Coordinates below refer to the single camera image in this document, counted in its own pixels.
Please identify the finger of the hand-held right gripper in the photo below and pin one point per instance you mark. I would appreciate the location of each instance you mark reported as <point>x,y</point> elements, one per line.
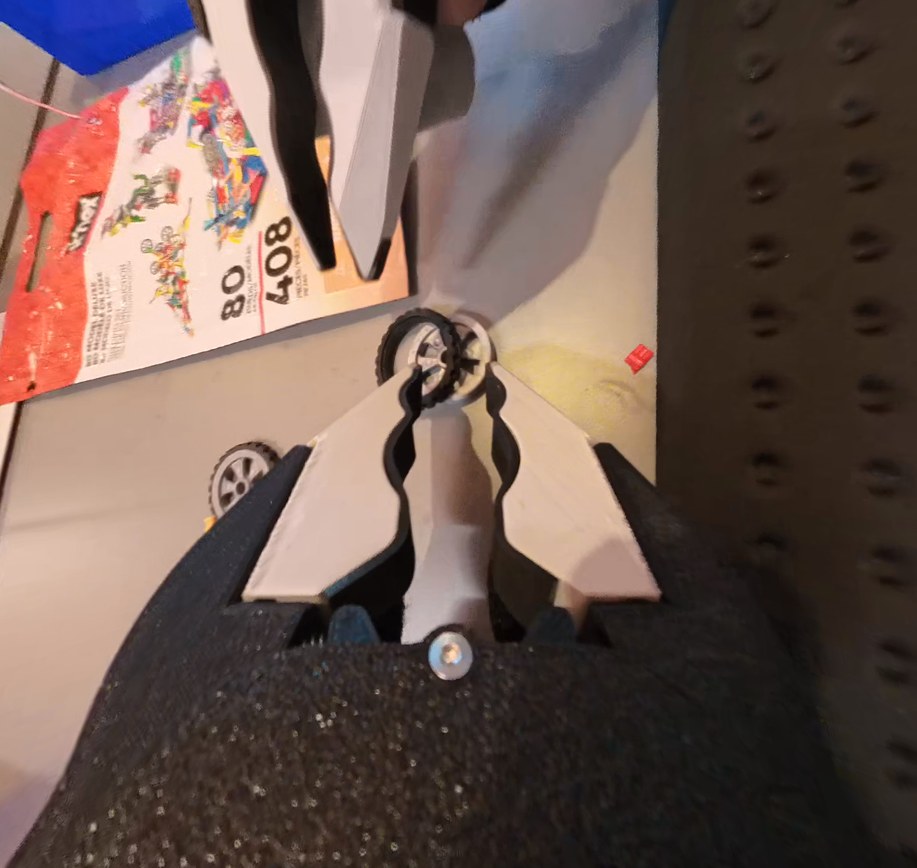
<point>229,23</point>
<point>365,130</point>

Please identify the black perforated pad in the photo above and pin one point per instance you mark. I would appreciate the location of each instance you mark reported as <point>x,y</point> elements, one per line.
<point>788,309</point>

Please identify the small red building piece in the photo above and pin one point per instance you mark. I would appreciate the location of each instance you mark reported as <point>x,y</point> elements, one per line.
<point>638,358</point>

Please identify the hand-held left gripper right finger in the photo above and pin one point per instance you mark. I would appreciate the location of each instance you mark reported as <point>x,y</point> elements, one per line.
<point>573,517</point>

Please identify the blue plastic bin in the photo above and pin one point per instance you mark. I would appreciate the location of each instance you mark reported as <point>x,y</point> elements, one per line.
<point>86,1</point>

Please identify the K'nex building set booklet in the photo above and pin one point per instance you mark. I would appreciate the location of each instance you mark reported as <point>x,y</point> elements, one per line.
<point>71,166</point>

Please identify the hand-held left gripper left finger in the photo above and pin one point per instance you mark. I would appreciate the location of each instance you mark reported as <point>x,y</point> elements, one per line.
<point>329,517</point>

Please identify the black rubber tire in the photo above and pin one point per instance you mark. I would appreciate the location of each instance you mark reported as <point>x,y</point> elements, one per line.
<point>387,352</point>

